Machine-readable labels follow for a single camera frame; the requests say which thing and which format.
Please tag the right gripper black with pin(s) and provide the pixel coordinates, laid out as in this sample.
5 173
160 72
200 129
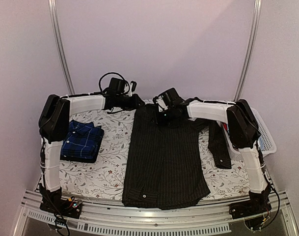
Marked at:
161 122

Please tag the aluminium front rail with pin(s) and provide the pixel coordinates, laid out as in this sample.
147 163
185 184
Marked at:
111 218

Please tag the black pinstriped long sleeve shirt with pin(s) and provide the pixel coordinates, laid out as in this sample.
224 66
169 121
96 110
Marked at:
164 167

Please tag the right aluminium frame post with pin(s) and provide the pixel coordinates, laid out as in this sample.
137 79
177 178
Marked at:
250 47

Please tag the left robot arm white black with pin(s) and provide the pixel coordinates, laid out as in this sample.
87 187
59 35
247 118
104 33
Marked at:
54 120

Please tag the light blue shirt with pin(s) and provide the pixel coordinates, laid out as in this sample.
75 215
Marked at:
260 143

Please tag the left aluminium frame post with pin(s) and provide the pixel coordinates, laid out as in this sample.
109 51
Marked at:
59 46

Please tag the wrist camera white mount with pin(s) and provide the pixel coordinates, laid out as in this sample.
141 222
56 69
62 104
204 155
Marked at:
158 100
132 88

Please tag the floral patterned tablecloth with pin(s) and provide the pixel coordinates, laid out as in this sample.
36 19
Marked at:
104 177

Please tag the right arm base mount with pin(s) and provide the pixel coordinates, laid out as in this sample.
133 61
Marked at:
257 203

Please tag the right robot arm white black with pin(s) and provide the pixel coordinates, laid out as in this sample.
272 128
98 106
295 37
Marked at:
243 129

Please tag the folded blue plaid shirt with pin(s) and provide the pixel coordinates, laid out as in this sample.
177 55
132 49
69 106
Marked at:
80 140

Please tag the white plastic laundry basket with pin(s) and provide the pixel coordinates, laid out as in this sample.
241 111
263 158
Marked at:
269 144

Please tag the red black garment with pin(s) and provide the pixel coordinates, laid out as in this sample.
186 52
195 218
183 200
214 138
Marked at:
225 126

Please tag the aluminium frame post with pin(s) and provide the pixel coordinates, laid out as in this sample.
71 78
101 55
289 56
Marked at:
59 46
250 47

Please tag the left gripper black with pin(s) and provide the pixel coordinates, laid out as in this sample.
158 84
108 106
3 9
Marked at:
136 102

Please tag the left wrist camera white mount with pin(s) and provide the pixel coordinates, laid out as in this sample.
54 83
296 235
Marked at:
132 88

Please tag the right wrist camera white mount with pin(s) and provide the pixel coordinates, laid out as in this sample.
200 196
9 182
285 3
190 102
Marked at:
158 100

